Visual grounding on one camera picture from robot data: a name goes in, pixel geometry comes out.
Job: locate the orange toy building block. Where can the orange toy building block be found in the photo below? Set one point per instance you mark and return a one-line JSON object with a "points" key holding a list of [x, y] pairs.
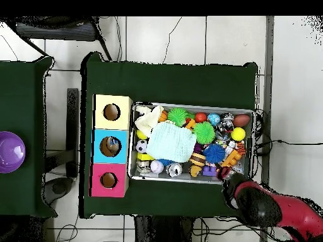
{"points": [[231, 158], [190, 123]]}

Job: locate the mint green cloth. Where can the mint green cloth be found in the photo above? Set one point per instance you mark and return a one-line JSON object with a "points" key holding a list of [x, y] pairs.
{"points": [[171, 142]]}

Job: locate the crushed clear plastic bottle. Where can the crushed clear plastic bottle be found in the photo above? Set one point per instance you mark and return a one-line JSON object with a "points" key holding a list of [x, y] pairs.
{"points": [[112, 144]]}

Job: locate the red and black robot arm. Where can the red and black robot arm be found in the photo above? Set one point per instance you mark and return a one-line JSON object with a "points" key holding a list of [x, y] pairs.
{"points": [[260, 206]]}

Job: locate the silver mesh bin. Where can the silver mesh bin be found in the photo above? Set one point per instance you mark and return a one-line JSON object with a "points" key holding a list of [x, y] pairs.
{"points": [[184, 176]]}

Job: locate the wooden box with three holes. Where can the wooden box with three holes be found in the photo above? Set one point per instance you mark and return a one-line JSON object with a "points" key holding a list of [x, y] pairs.
{"points": [[123, 116]]}

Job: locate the blue spiky rubber ball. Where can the blue spiky rubber ball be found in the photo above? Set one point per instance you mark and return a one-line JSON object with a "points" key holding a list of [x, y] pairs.
{"points": [[214, 153]]}

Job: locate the yellow ball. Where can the yellow ball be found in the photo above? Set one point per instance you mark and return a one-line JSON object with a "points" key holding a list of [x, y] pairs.
{"points": [[238, 134]]}

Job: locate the green spiky rubber ball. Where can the green spiky rubber ball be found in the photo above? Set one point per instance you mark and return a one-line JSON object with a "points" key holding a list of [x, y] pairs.
{"points": [[178, 116], [204, 133]]}

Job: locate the white toy baseball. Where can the white toy baseball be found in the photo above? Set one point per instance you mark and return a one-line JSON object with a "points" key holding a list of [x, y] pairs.
{"points": [[157, 166]]}

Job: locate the black and white soccer ball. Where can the black and white soccer ball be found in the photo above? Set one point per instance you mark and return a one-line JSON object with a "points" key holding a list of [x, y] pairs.
{"points": [[141, 146]]}

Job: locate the cream cloth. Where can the cream cloth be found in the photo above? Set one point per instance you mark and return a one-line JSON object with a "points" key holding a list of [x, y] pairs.
{"points": [[147, 119]]}

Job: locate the dark green tablecloth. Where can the dark green tablecloth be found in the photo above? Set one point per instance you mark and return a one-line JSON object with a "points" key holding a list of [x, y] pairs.
{"points": [[20, 100], [164, 83]]}

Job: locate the purple bowl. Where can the purple bowl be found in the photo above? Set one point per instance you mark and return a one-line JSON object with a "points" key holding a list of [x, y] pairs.
{"points": [[11, 152]]}

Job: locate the black chair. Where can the black chair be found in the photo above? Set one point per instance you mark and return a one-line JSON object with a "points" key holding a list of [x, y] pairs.
{"points": [[55, 31]]}

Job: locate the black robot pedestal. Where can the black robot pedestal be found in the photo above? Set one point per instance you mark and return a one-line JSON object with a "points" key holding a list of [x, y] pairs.
{"points": [[161, 232]]}

